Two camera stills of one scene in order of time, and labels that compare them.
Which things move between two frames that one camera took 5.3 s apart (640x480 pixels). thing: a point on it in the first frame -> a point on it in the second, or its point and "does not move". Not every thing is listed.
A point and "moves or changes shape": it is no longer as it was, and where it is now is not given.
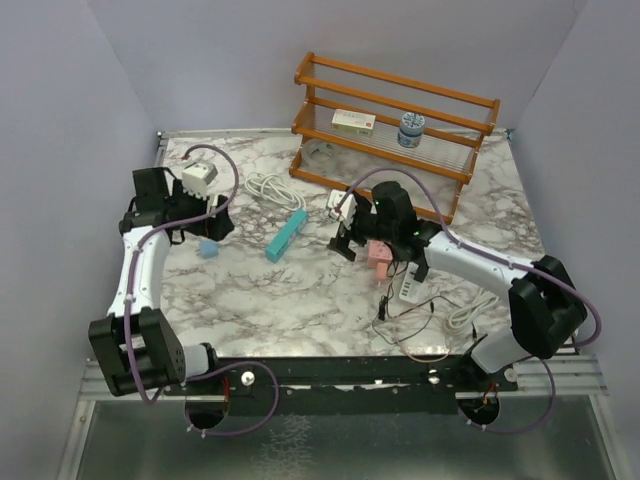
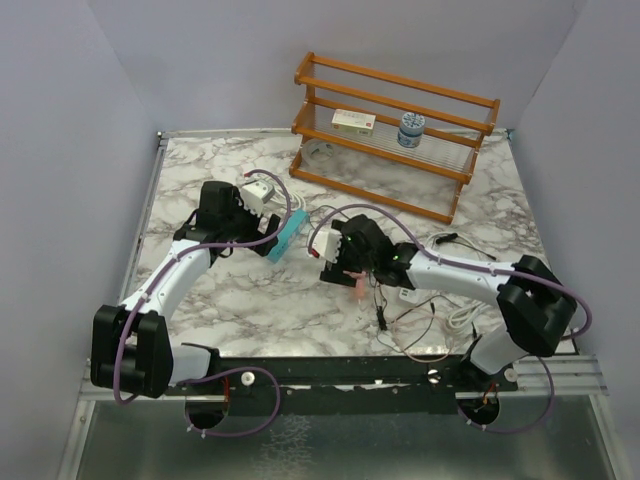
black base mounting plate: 360,385 does not move
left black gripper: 214,227 -> 271,227
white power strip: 410,287 does not move
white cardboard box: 358,123 does not move
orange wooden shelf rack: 368,131 does not move
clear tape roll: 319,151 does not move
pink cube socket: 379,255 moves or changes shape
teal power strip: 284,237 does not move
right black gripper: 341,243 -> 333,271
